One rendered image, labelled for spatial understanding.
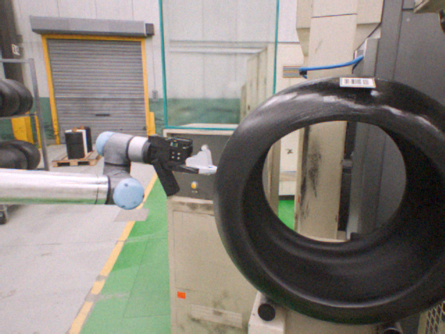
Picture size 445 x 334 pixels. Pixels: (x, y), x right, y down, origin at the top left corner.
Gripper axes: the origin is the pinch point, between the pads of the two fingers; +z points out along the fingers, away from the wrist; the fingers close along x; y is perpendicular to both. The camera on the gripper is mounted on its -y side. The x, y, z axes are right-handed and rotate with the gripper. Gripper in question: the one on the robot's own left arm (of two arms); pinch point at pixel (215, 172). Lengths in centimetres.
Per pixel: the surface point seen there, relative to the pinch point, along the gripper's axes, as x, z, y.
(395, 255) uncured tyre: 13, 51, -17
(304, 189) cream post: 27.5, 24.2, -8.3
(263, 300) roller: -7.6, 18.9, -28.6
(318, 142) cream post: 27.6, 25.8, 8.3
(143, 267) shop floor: 131, -92, -135
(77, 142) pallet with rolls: 444, -432, -126
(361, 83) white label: -11.1, 29.7, 25.8
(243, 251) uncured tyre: -12.1, 12.5, -14.1
